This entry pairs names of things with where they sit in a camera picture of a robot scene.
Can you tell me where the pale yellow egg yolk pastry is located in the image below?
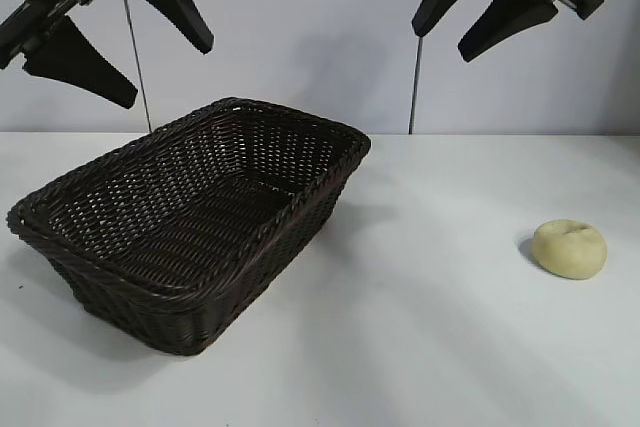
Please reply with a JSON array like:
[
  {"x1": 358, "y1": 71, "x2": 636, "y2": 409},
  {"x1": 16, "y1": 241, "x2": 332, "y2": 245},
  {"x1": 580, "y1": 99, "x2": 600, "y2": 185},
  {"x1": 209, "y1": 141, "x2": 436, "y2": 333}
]
[{"x1": 530, "y1": 218, "x2": 609, "y2": 281}]

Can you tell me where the dark brown woven basket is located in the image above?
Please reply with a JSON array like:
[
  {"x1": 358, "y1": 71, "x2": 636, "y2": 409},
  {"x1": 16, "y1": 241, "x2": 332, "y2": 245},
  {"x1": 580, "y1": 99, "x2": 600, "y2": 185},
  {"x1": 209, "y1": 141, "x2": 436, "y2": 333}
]
[{"x1": 5, "y1": 95, "x2": 373, "y2": 354}]

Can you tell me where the thin dark cable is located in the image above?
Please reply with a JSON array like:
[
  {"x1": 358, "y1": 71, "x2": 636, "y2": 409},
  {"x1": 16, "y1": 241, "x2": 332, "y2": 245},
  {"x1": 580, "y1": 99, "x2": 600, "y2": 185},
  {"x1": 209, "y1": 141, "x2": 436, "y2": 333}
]
[
  {"x1": 408, "y1": 32, "x2": 425, "y2": 135},
  {"x1": 120, "y1": 0, "x2": 153, "y2": 134}
]

